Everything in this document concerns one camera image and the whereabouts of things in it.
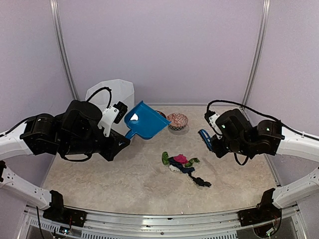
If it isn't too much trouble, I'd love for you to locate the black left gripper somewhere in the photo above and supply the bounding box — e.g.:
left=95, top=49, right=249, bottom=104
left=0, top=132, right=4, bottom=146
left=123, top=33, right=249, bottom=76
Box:
left=61, top=129, right=130, bottom=161

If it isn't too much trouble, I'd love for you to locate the blue hand brush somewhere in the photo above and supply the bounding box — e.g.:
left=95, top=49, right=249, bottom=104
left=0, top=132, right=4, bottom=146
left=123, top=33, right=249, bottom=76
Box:
left=198, top=129, right=213, bottom=152

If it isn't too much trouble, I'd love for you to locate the blue dustpan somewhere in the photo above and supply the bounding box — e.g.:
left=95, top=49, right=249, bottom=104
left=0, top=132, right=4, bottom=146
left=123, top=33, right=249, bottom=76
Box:
left=124, top=101, right=171, bottom=140

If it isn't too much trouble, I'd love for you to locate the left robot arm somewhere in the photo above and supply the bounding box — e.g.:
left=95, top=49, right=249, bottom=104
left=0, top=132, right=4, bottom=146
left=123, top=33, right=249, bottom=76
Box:
left=0, top=100, right=130, bottom=222

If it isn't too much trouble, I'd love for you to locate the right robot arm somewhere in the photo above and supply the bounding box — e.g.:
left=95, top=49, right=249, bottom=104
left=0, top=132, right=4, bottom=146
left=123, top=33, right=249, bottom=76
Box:
left=200, top=100, right=319, bottom=221

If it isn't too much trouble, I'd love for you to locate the green paper scrap right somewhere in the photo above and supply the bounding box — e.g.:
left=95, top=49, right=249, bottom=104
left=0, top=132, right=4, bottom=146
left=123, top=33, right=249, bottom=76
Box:
left=184, top=158, right=200, bottom=168

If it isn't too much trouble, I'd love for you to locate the black paper scrap curved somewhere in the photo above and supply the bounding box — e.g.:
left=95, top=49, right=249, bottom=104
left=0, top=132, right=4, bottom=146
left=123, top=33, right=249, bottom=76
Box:
left=188, top=173, right=211, bottom=187

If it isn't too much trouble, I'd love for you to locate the pink patterned bowl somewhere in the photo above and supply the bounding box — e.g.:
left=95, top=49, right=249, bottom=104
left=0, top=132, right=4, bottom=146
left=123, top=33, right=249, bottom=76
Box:
left=166, top=113, right=188, bottom=131

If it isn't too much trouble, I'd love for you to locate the white paper scrap middle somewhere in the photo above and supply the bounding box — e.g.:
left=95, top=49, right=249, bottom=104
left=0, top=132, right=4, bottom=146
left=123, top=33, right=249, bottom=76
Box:
left=169, top=165, right=180, bottom=172

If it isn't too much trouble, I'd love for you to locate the white plastic trash bin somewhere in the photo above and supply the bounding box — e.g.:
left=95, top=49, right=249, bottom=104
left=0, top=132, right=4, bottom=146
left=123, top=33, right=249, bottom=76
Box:
left=85, top=79, right=135, bottom=137

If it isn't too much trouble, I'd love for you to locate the red floral plate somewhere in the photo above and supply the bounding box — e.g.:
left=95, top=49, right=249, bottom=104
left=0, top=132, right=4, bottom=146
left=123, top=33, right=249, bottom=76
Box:
left=156, top=111, right=166, bottom=119

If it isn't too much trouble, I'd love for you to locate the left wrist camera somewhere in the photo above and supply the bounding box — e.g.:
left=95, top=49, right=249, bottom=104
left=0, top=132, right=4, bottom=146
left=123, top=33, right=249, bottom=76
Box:
left=98, top=101, right=128, bottom=137

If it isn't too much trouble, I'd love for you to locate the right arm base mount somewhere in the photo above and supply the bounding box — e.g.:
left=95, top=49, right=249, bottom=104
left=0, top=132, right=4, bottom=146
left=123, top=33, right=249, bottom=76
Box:
left=237, top=188, right=282, bottom=227

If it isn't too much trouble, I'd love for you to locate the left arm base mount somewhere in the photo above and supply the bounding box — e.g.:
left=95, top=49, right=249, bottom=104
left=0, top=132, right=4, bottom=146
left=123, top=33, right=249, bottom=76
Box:
left=43, top=190, right=87, bottom=228

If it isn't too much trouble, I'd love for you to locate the aluminium front rail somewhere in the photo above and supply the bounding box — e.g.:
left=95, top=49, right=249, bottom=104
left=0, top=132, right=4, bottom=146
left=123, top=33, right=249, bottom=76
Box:
left=15, top=205, right=309, bottom=239

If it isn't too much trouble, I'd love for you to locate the right aluminium corner post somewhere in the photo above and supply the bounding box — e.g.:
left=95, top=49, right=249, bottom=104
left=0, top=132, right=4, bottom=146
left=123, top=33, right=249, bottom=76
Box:
left=242, top=0, right=271, bottom=106

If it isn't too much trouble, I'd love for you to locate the aluminium corner post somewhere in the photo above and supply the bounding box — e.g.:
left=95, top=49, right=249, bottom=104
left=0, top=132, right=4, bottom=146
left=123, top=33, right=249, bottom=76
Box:
left=242, top=0, right=271, bottom=106
left=49, top=0, right=79, bottom=100

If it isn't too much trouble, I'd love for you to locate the left aluminium corner post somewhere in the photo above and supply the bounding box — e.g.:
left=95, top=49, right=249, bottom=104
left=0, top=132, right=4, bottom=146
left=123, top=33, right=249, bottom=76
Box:
left=49, top=0, right=79, bottom=100

